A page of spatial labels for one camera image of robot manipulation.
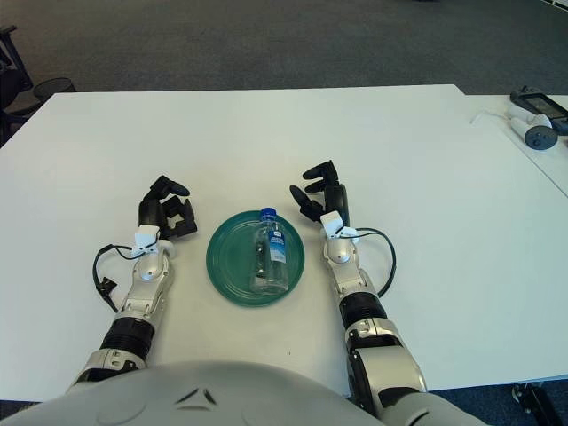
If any clear bottle with blue cap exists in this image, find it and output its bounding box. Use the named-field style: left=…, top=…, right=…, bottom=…
left=250, top=207, right=289, bottom=294

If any silver robot torso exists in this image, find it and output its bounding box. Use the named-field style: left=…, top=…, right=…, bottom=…
left=0, top=359, right=462, bottom=426

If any white cable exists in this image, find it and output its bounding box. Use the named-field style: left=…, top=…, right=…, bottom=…
left=469, top=109, right=511, bottom=128

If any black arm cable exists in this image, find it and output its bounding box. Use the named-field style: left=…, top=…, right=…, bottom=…
left=91, top=242, right=141, bottom=312
left=354, top=227, right=397, bottom=297

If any black office chair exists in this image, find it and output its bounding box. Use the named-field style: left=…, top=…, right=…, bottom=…
left=0, top=24, right=36, bottom=116

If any black flat device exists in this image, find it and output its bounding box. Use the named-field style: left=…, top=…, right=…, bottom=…
left=509, top=86, right=568, bottom=121

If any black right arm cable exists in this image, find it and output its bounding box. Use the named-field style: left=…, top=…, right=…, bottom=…
left=354, top=227, right=397, bottom=297

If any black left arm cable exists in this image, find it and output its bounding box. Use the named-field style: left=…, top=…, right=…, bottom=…
left=91, top=242, right=141, bottom=312

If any black caster base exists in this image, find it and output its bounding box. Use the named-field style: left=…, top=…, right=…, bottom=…
left=512, top=383, right=568, bottom=426

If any green round plate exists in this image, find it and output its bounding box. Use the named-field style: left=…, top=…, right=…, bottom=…
left=205, top=209, right=307, bottom=308

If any white grey handheld controller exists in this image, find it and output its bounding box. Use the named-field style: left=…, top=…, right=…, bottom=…
left=508, top=105, right=559, bottom=152

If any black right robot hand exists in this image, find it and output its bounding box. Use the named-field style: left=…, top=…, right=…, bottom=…
left=288, top=159, right=351, bottom=227

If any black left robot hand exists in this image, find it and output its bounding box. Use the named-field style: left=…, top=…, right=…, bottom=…
left=138, top=175, right=200, bottom=241

